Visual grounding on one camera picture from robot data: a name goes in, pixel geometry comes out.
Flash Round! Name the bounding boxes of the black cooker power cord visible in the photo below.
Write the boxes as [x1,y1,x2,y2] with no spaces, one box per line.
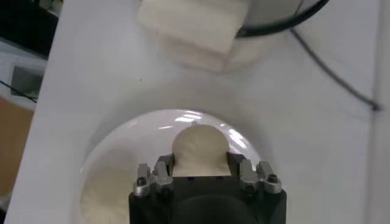
[289,29,381,112]

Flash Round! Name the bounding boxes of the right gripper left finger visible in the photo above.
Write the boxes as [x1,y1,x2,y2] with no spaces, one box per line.
[133,153,175,197]

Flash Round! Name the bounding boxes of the white electric cooker base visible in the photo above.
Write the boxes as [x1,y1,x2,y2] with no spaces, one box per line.
[136,0,332,72]

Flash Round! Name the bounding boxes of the white round plate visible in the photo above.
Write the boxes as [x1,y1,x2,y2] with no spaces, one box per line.
[77,108,263,224]

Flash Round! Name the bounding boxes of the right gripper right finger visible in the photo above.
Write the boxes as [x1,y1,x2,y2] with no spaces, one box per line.
[227,152,283,195]

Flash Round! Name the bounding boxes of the white steamed baozi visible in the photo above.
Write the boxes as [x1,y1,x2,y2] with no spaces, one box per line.
[171,123,232,178]
[79,166,135,224]

